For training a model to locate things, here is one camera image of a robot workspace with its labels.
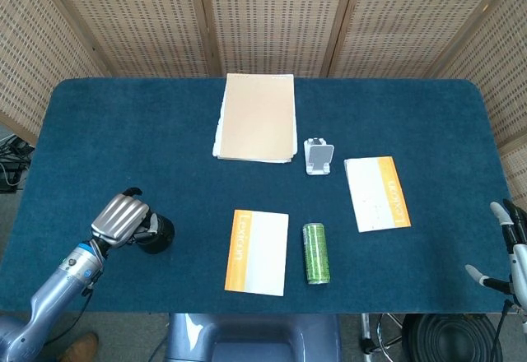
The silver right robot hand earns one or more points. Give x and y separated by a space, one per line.
514 251

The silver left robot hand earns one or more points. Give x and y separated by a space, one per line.
121 222

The black round object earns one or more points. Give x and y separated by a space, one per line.
161 234

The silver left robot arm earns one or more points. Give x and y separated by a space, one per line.
53 292

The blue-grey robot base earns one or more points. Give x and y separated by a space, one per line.
255 337

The blue felt table mat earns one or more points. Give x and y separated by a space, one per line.
206 140

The brown leather shoe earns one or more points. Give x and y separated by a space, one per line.
82 347

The white orange Lexicon notebook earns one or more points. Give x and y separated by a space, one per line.
257 253
376 193

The chrome stool leg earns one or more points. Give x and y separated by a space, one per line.
372 333

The beige paper pad stack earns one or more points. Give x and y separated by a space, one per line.
257 119

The green drink can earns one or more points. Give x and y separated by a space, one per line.
315 253

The white phone stand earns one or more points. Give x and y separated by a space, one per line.
318 157

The woven bamboo folding screen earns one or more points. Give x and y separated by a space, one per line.
267 16

